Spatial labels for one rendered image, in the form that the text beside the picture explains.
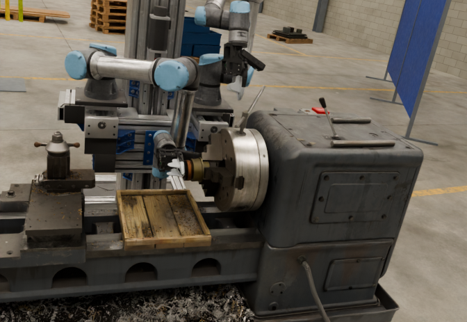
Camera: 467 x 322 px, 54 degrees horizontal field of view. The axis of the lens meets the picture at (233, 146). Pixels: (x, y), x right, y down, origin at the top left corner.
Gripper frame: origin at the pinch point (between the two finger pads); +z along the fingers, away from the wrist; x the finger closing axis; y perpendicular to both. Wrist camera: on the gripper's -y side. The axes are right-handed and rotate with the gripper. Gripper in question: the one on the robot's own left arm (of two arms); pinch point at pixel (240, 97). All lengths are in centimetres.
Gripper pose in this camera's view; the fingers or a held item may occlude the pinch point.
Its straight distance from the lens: 176.8
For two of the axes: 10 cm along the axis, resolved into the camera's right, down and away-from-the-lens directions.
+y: -9.4, -0.2, -3.4
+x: 3.4, 0.8, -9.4
